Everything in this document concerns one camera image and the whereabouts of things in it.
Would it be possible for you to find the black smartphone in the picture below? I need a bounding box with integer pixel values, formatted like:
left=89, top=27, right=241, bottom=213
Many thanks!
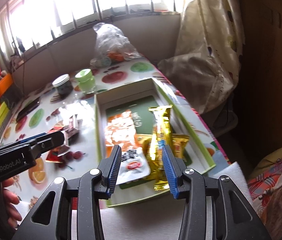
left=16, top=101, right=41, bottom=120

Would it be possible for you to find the food print tablecloth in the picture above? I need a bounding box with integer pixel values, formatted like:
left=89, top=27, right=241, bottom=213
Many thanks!
left=0, top=55, right=231, bottom=205

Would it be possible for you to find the clear jar with dark contents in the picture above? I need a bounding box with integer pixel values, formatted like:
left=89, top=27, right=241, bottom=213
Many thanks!
left=52, top=74, right=74, bottom=96

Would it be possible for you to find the large orange snack packet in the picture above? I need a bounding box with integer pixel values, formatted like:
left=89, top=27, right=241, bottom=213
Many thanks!
left=105, top=110, right=151, bottom=185

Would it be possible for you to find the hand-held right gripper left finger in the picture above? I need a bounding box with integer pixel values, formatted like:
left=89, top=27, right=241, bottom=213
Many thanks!
left=11, top=144, right=123, bottom=240

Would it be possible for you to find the green jar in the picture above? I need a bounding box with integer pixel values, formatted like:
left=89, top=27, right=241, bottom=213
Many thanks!
left=75, top=69, right=97, bottom=93

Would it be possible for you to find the orange box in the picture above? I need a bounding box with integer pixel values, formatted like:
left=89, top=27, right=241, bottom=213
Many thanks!
left=0, top=74, right=14, bottom=99

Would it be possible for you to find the barred window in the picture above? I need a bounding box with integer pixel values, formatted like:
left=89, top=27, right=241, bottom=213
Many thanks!
left=0, top=0, right=194, bottom=53

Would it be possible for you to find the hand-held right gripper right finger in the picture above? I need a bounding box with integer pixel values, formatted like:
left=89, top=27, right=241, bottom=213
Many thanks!
left=161, top=145, right=266, bottom=240

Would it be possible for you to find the clear plastic bag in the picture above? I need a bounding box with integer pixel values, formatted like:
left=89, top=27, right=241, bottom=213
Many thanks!
left=90, top=23, right=141, bottom=67

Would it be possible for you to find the person's left hand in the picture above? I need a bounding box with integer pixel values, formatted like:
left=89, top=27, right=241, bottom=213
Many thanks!
left=2, top=176, right=23, bottom=229

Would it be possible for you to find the short gold snack packet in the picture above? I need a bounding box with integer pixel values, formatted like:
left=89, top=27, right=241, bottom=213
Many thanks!
left=141, top=134, right=190, bottom=180

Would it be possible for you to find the colourful printed blanket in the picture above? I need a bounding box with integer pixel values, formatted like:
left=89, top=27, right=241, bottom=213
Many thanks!
left=247, top=140, right=282, bottom=230

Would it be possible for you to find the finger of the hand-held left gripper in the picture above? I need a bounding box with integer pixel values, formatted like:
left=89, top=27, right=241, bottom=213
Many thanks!
left=31, top=131, right=65, bottom=158
left=13, top=133, right=49, bottom=144

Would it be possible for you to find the long gold snack packet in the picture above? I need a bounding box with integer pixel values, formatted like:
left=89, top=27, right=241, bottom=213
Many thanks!
left=148, top=105, right=174, bottom=190

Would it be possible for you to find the small orange snack packet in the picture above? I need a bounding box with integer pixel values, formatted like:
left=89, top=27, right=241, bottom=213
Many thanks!
left=133, top=134, right=145, bottom=150

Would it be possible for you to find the beige curtain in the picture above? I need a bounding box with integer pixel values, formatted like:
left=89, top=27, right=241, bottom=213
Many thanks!
left=157, top=0, right=246, bottom=113

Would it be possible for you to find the white foam sheet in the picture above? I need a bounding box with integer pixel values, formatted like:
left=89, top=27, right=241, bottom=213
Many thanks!
left=18, top=161, right=254, bottom=240

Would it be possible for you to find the red small snack packet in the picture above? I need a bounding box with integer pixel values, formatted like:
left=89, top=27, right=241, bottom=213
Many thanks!
left=46, top=147, right=72, bottom=164

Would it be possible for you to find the green and white box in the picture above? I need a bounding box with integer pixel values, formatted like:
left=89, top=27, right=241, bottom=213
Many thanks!
left=94, top=78, right=216, bottom=208

